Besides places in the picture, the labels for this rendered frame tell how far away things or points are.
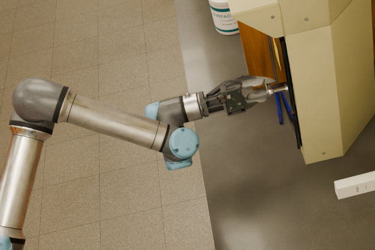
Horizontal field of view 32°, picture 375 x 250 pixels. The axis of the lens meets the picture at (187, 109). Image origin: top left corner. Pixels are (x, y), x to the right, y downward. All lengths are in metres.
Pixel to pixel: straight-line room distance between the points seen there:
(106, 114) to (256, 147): 0.55
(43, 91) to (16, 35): 3.05
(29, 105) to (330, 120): 0.80
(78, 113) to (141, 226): 1.56
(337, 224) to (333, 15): 0.55
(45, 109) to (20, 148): 0.17
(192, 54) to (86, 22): 2.21
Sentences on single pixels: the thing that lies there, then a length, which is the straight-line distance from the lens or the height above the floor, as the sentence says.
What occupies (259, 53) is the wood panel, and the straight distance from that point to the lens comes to 2.11.
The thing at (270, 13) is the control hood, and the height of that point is 1.49.
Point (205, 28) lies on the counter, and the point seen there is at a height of 0.94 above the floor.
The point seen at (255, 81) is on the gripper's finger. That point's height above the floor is 1.21.
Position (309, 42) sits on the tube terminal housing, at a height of 1.38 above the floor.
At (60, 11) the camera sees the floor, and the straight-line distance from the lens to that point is 4.75.
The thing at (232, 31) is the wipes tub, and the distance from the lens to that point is 2.43.
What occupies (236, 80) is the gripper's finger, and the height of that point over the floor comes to 1.22.
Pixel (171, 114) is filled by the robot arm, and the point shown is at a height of 1.21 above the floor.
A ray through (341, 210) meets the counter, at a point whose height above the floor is 0.94.
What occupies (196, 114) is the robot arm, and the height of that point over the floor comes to 1.19.
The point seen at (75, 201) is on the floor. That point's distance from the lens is 3.38.
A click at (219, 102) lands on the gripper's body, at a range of 1.79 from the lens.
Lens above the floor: 2.40
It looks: 42 degrees down
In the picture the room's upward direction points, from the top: 17 degrees counter-clockwise
